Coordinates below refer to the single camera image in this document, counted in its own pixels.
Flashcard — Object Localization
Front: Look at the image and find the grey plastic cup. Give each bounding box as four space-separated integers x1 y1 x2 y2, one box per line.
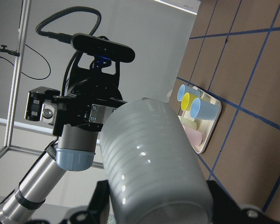
100 98 213 224

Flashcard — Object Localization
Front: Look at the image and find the blue cup near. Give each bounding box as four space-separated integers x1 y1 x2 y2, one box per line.
189 98 219 120

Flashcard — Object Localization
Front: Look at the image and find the yellow plastic cup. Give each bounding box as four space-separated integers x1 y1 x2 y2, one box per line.
181 92 197 111

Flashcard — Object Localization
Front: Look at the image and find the white serving tray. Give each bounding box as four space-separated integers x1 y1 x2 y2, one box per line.
181 86 222 154

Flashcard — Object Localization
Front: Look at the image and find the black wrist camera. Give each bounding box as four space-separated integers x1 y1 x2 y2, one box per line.
70 33 135 63

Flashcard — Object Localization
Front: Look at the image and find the blue cup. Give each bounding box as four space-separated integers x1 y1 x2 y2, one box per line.
177 84 202 102
189 98 219 120

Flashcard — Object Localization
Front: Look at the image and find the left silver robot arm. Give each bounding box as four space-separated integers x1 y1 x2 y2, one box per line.
0 49 135 224

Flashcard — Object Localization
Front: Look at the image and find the blue cup far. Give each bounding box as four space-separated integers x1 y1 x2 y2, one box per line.
177 84 202 102

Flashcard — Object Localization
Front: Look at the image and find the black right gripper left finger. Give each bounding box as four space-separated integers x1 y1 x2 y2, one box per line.
67 180 110 224

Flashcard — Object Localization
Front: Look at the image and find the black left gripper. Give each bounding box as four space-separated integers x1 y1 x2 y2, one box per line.
25 52 125 136

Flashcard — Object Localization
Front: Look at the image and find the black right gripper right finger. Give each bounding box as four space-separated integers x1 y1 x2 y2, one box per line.
207 180 254 224

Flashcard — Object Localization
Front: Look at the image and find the pink plastic cup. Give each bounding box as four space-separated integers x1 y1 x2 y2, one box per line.
182 125 204 146

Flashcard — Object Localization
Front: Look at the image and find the cream plastic cup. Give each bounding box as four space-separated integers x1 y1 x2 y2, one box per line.
178 116 197 130

